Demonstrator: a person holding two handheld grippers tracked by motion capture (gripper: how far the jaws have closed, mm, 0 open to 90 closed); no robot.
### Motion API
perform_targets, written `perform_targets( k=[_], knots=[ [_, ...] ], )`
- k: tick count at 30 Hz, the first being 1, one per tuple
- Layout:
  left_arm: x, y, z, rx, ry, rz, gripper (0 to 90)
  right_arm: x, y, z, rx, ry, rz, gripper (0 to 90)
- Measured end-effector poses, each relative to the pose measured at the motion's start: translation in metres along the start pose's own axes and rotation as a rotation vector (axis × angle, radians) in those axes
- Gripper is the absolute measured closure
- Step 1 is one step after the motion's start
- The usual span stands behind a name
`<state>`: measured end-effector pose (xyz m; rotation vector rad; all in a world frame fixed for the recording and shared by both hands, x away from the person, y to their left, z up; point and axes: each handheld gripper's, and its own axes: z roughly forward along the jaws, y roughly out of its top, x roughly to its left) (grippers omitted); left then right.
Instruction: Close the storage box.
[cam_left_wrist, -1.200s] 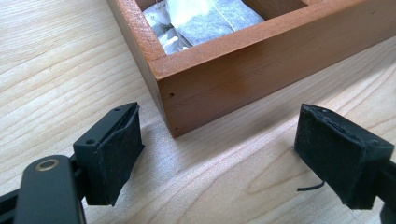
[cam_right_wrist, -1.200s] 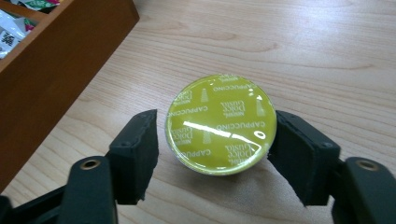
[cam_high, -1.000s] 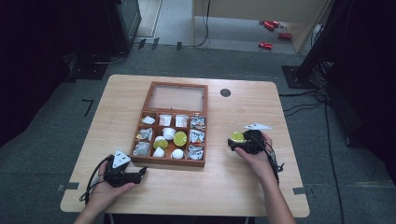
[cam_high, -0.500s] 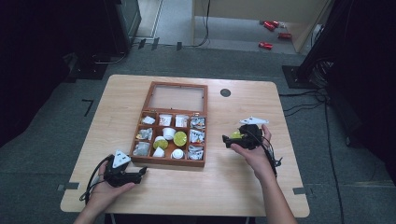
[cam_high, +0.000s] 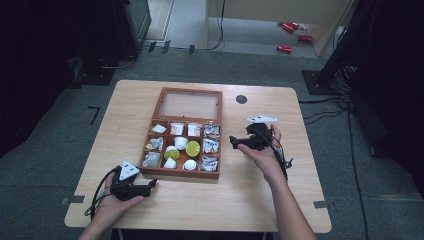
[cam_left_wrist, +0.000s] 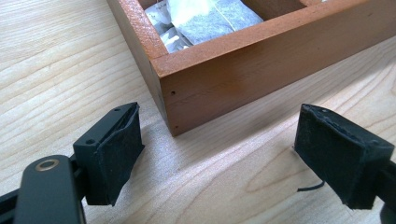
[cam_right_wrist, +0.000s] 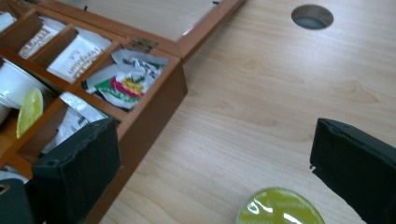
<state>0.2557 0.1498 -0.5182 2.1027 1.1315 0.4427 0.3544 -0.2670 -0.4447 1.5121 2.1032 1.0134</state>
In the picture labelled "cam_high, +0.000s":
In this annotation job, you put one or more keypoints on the green lid capsule cup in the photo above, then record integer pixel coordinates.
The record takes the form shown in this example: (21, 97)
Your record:
(193, 148)
(172, 153)

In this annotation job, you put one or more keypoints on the white capsule cup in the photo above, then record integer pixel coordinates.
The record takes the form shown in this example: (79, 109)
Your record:
(190, 164)
(170, 163)
(181, 142)

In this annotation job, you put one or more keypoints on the white red sachet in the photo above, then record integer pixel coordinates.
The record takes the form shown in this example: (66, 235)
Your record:
(176, 128)
(194, 129)

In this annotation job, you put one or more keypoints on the black round table grommet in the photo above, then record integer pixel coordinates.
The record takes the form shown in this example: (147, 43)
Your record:
(241, 99)

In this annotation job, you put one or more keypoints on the plain white packet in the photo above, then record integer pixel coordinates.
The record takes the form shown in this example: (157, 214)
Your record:
(159, 128)

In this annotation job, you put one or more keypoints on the colourful printed packet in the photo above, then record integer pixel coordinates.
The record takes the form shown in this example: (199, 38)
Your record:
(211, 145)
(212, 131)
(209, 163)

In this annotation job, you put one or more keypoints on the silver yellow packet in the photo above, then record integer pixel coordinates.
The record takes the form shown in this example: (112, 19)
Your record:
(155, 143)

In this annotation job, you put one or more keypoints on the black square stand base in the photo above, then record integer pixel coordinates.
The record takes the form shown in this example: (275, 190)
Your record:
(316, 83)

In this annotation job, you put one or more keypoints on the person's left hand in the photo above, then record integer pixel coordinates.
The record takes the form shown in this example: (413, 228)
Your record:
(113, 208)

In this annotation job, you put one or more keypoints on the red can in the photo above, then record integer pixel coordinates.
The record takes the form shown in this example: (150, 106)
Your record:
(288, 27)
(284, 49)
(304, 38)

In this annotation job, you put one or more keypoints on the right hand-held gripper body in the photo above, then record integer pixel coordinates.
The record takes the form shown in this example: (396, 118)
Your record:
(260, 131)

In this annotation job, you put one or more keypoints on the person's right hand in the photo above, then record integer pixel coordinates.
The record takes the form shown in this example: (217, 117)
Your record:
(266, 160)

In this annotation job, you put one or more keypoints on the silver grey packet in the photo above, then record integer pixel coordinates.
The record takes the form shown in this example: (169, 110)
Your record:
(152, 159)

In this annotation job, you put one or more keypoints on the brown wooden compartment box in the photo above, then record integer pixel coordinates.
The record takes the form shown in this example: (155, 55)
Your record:
(186, 133)

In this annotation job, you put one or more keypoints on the grey tape strip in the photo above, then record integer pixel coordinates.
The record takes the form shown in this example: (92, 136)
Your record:
(320, 204)
(74, 199)

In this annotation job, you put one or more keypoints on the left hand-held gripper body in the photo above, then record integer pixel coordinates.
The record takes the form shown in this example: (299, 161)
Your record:
(126, 185)

